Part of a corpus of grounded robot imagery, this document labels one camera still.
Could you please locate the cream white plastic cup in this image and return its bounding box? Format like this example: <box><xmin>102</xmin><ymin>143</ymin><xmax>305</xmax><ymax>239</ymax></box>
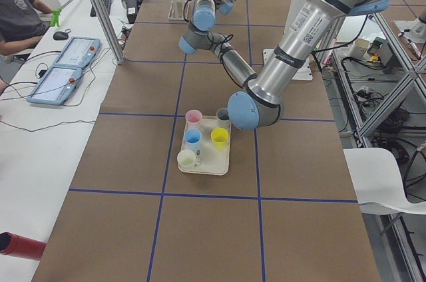
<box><xmin>176</xmin><ymin>149</ymin><xmax>196</xmax><ymax>172</ymax></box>

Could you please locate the grey plastic cup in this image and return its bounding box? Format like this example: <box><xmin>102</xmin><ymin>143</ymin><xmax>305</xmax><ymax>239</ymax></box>
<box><xmin>216</xmin><ymin>107</ymin><xmax>230</xmax><ymax>130</ymax></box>

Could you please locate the yellow plastic cup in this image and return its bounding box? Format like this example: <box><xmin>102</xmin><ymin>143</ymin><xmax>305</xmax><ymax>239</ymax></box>
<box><xmin>210</xmin><ymin>128</ymin><xmax>229</xmax><ymax>150</ymax></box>

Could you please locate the pink plastic cup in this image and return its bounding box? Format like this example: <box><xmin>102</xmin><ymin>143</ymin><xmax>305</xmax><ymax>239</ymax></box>
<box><xmin>185</xmin><ymin>109</ymin><xmax>202</xmax><ymax>129</ymax></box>

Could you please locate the cream plastic tray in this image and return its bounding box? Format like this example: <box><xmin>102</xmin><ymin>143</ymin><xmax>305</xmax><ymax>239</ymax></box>
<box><xmin>178</xmin><ymin>116</ymin><xmax>231</xmax><ymax>176</ymax></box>

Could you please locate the upper teach pendant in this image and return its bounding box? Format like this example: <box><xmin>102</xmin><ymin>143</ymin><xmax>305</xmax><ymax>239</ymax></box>
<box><xmin>53</xmin><ymin>37</ymin><xmax>101</xmax><ymax>69</ymax></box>

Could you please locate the teach pendant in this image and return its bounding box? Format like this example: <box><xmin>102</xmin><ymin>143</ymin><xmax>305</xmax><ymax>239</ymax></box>
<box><xmin>27</xmin><ymin>65</ymin><xmax>83</xmax><ymax>106</ymax></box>
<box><xmin>53</xmin><ymin>37</ymin><xmax>101</xmax><ymax>69</ymax></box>

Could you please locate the lower teach pendant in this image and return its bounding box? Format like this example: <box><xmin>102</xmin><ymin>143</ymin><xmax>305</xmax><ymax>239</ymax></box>
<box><xmin>27</xmin><ymin>65</ymin><xmax>83</xmax><ymax>106</ymax></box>

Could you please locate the black keyboard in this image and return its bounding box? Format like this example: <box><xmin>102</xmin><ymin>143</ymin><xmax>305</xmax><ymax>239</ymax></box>
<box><xmin>89</xmin><ymin>0</ymin><xmax>114</xmax><ymax>17</ymax></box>

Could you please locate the black computer mouse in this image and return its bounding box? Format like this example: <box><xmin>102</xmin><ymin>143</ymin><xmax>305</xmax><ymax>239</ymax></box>
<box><xmin>53</xmin><ymin>29</ymin><xmax>71</xmax><ymax>41</ymax></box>

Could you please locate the white plastic chair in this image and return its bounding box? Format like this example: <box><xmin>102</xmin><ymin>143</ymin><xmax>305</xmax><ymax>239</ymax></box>
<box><xmin>343</xmin><ymin>148</ymin><xmax>425</xmax><ymax>215</ymax></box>

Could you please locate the seated person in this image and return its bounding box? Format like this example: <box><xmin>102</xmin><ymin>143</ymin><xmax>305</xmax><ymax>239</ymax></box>
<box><xmin>1</xmin><ymin>0</ymin><xmax>53</xmax><ymax>56</ymax></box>

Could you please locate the red cylinder bottle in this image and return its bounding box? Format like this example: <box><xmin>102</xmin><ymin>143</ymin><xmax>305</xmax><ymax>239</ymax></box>
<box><xmin>1</xmin><ymin>232</ymin><xmax>47</xmax><ymax>261</ymax></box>

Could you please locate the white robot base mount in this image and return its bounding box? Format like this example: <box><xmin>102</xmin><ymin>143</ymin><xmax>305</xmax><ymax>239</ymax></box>
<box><xmin>262</xmin><ymin>48</ymin><xmax>314</xmax><ymax>81</ymax></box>

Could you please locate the aluminium frame post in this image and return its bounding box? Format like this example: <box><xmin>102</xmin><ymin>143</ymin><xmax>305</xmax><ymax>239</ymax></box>
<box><xmin>90</xmin><ymin>0</ymin><xmax>124</xmax><ymax>65</ymax></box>

